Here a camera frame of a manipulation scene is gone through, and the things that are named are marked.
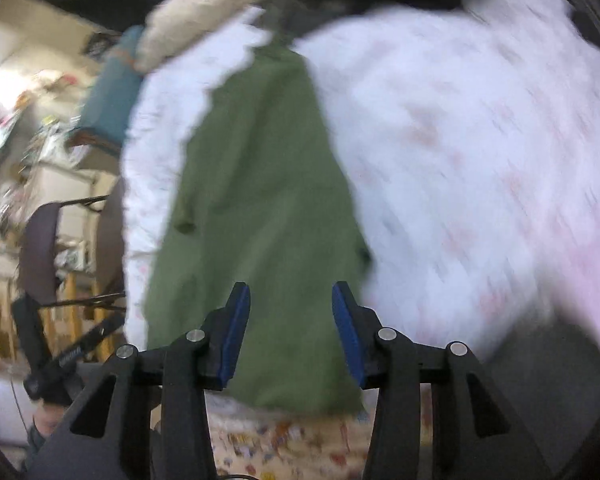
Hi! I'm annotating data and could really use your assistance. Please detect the olive green pants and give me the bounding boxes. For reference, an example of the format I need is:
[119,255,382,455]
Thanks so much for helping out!
[144,44,368,415]

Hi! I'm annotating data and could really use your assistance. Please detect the person's left hand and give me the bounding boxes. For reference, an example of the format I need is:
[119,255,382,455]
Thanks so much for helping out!
[32,402,68,439]

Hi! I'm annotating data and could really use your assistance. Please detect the yellow wooden stool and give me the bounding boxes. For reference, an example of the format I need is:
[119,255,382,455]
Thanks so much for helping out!
[0,274,111,368]

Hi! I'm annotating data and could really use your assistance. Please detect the yellow cartoon print blanket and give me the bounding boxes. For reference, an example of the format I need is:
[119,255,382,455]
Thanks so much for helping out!
[204,389,434,480]

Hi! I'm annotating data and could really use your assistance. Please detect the person's grey trouser leg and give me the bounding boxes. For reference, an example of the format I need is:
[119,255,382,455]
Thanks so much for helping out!
[419,318,600,480]

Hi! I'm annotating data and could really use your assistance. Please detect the white floral bed sheet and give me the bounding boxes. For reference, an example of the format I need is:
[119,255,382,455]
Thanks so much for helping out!
[121,0,600,361]

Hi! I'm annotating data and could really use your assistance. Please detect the cream crumpled duvet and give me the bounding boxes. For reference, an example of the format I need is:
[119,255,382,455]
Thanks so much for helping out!
[136,0,260,74]

